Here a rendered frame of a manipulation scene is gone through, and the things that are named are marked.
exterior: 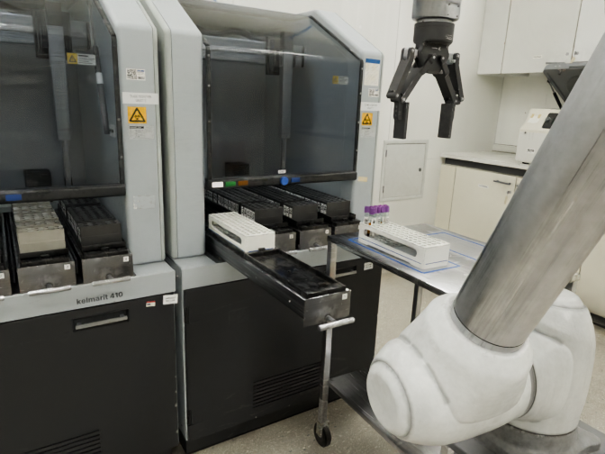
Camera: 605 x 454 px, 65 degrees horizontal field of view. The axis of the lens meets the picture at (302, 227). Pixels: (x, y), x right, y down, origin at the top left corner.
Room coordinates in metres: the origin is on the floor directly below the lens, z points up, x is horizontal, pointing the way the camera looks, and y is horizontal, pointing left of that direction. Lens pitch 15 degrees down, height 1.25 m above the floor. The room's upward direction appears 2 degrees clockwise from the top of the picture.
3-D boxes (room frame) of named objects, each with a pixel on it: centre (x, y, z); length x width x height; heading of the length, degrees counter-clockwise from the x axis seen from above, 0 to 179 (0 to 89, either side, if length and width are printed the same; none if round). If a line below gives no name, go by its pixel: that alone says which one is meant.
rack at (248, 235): (1.47, 0.20, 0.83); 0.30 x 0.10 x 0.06; 33
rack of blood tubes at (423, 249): (1.38, -0.30, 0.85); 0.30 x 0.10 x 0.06; 31
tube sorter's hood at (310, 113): (1.87, 0.19, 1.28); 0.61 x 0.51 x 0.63; 123
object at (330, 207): (1.80, -0.13, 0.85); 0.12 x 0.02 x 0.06; 122
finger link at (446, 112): (1.01, -0.29, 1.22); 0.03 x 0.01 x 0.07; 33
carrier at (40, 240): (1.25, 0.72, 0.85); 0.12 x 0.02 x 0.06; 124
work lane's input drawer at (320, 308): (1.32, 0.10, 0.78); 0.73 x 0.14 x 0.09; 33
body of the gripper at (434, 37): (0.98, -0.24, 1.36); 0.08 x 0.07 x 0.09; 123
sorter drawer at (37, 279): (1.45, 0.85, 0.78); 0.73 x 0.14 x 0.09; 33
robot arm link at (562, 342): (0.71, -0.39, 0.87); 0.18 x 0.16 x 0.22; 117
